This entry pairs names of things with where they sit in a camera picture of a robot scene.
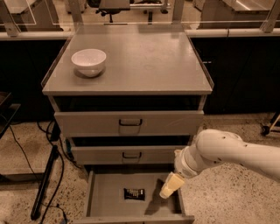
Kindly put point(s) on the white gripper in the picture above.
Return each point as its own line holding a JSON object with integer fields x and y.
{"x": 183, "y": 167}

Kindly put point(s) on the dark rxbar chocolate bar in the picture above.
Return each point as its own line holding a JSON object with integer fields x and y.
{"x": 134, "y": 194}

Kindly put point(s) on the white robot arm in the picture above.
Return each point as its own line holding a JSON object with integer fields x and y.
{"x": 213, "y": 147}

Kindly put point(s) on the bottom grey drawer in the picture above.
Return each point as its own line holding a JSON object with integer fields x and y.
{"x": 105, "y": 202}

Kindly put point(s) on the grey drawer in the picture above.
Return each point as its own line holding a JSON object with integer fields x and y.
{"x": 125, "y": 155}
{"x": 105, "y": 202}
{"x": 129, "y": 123}

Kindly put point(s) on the grey drawer cabinet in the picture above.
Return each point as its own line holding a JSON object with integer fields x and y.
{"x": 149, "y": 67}

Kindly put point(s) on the middle grey drawer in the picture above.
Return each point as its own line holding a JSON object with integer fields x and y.
{"x": 125, "y": 155}

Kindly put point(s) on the top grey drawer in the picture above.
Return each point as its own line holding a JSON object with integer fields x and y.
{"x": 129, "y": 123}

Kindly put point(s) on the wheeled cart base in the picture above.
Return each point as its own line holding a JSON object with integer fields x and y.
{"x": 273, "y": 125}

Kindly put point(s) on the white ceramic bowl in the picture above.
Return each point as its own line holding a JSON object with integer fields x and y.
{"x": 89, "y": 62}

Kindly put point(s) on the black office chair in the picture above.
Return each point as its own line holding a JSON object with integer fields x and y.
{"x": 112, "y": 7}

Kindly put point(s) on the black desk frame leg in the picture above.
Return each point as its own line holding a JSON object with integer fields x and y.
{"x": 35, "y": 212}

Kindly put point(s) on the white horizontal rail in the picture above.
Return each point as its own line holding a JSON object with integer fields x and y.
{"x": 202, "y": 33}

